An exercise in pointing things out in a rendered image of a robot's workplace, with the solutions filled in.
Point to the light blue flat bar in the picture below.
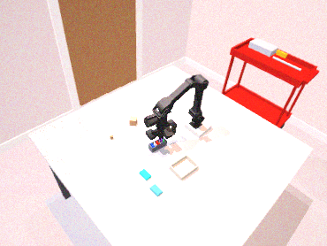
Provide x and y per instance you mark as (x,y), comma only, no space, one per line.
(157,191)

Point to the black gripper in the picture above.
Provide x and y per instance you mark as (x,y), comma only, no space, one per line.
(151,134)

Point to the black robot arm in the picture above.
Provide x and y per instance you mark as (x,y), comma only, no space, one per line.
(164,105)

